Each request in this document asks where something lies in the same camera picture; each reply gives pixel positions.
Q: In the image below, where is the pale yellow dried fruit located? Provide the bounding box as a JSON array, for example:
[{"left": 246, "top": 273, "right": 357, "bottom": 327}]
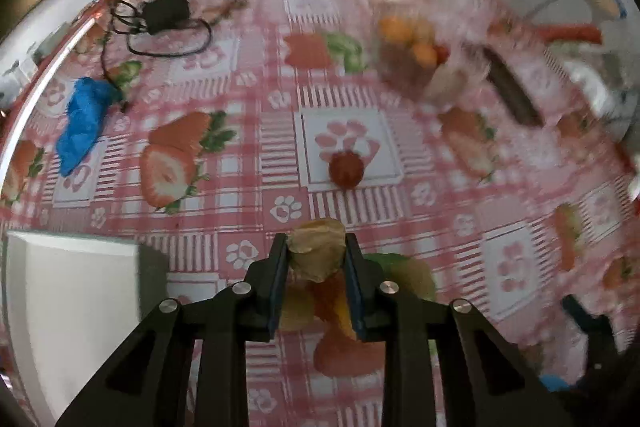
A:
[{"left": 286, "top": 218, "right": 346, "bottom": 283}]

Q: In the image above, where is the red cherry tomato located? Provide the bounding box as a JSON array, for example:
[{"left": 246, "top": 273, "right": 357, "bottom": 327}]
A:
[{"left": 329, "top": 150, "right": 364, "bottom": 191}]

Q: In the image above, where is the white tray box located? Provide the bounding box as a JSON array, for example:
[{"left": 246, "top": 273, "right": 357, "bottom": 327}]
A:
[{"left": 1, "top": 231, "right": 169, "bottom": 426}]

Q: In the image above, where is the pink strawberry pattern tablecloth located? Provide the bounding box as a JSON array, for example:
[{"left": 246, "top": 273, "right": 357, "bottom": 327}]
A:
[{"left": 1, "top": 0, "right": 639, "bottom": 380}]

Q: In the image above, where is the blue crumpled cloth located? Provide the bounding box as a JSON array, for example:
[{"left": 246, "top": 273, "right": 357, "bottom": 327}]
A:
[{"left": 55, "top": 77, "right": 120, "bottom": 176}]

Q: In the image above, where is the dark smartphone red case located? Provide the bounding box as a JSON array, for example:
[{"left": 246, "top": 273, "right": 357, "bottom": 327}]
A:
[{"left": 483, "top": 46, "right": 544, "bottom": 128}]

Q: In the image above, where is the clear glass fruit bowl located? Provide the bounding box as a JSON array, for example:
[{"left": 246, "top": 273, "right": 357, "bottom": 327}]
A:
[{"left": 373, "top": 5, "right": 489, "bottom": 107}]

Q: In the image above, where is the black power adapter with cable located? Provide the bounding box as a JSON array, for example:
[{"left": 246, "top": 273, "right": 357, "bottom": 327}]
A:
[{"left": 100, "top": 0, "right": 241, "bottom": 90}]

